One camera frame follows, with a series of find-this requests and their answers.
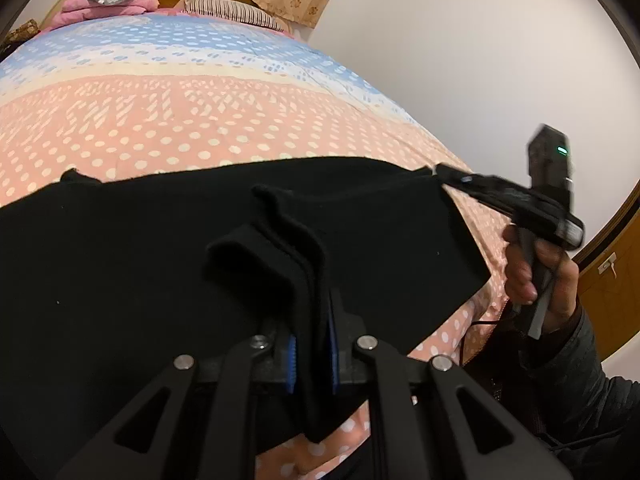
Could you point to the person's right hand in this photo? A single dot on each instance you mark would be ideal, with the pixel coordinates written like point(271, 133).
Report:
point(520, 270)

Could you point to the white door latch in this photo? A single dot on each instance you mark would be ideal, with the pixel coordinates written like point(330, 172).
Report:
point(607, 264)

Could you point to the black pants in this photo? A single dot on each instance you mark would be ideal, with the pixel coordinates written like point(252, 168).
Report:
point(150, 260)

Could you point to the brown wooden door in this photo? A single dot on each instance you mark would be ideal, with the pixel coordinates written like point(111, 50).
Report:
point(615, 310)

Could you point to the striped pillow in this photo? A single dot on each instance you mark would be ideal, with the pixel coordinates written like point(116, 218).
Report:
point(225, 9)

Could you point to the person's maroon clothing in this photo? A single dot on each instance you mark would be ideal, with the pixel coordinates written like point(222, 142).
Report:
point(500, 360)

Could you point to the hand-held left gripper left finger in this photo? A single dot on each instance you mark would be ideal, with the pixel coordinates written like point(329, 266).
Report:
point(291, 360)

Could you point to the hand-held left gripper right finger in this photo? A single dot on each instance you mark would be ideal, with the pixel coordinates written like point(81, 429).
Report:
point(332, 360)

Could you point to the brown patterned bag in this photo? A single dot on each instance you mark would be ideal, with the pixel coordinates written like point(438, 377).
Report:
point(22, 32)

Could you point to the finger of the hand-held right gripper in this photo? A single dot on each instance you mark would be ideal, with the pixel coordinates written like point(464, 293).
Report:
point(480, 183)

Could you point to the person's right forearm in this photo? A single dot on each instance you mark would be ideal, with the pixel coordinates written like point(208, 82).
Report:
point(590, 390)

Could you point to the polka dot bedspread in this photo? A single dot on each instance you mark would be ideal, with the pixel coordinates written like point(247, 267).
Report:
point(200, 110)

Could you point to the folded pink blanket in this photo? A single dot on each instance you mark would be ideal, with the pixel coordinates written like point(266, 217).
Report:
point(100, 11)

